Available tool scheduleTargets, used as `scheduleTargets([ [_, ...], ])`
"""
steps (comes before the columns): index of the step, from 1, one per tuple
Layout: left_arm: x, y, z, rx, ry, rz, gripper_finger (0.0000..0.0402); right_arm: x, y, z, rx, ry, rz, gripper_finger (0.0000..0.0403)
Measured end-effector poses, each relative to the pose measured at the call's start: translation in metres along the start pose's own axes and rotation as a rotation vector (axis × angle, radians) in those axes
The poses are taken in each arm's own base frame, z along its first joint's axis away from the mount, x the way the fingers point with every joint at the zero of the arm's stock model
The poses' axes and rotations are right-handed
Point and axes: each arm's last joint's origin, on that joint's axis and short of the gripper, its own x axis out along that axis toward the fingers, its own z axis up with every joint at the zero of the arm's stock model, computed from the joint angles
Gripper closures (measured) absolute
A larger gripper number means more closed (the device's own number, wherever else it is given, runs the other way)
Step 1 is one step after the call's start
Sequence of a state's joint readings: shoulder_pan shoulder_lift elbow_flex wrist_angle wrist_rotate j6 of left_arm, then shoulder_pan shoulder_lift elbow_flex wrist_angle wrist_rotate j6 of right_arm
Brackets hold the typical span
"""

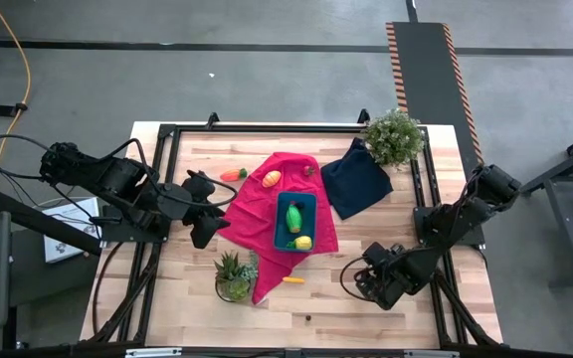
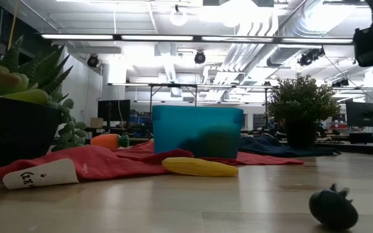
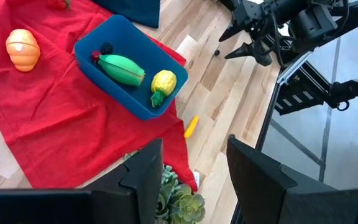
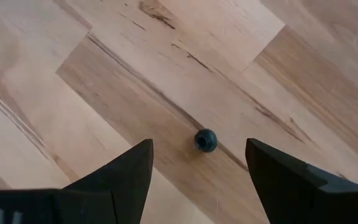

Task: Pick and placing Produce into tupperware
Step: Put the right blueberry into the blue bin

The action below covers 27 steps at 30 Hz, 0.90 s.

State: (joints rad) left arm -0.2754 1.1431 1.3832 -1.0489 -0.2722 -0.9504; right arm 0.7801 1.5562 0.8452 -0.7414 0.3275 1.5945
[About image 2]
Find navy blue cloth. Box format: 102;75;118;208
238;134;341;159

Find leafy green potted plant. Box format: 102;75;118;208
266;72;342;150

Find white paper label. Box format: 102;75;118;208
2;158;80;190

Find round white ceiling lamp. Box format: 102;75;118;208
169;5;188;27

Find black computer monitor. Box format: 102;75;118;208
97;99;131;122
345;101;373;128

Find succulent plant in black pot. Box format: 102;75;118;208
0;35;89;179

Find long ceiling light bar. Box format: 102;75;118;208
40;33;355;45

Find thin yellow cord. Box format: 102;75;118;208
7;0;21;50

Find black ceiling spotlight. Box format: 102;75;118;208
194;50;207;65
87;54;100;68

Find orange toy carrot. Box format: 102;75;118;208
89;133;131;150

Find red cloth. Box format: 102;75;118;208
0;139;304;183

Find dark eggplant toy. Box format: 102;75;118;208
308;183;359;230

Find yellow toy corn cob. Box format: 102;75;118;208
161;157;240;177

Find blue plastic tupperware container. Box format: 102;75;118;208
152;105;245;159

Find black track spotlight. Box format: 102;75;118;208
297;47;326;67

